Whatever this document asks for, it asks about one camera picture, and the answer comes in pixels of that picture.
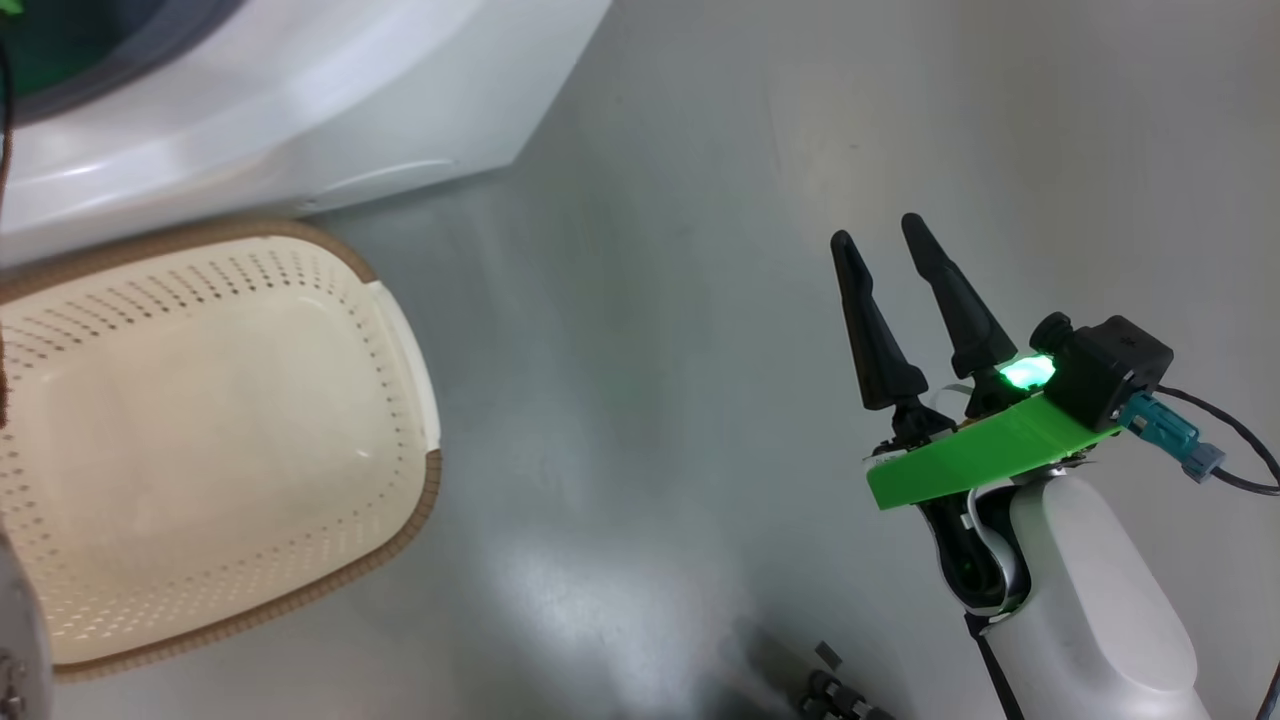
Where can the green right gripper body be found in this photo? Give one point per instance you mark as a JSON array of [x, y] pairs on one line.
[[980, 455]]

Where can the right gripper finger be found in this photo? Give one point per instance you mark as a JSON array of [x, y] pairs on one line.
[[965, 320], [880, 360]]

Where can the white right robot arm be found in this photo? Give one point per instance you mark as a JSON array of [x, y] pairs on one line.
[[1090, 600]]

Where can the white front-load washing machine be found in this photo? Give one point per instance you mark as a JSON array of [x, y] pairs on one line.
[[300, 100]]

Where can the grey rubber door gasket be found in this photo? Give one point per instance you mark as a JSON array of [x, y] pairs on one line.
[[195, 20]]

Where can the cream perforated laundry basket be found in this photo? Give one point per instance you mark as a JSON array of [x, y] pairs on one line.
[[200, 420]]

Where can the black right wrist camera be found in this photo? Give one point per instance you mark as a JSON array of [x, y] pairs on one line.
[[1110, 370]]

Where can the teal right camera connector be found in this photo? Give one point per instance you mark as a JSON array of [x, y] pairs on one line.
[[1165, 430]]

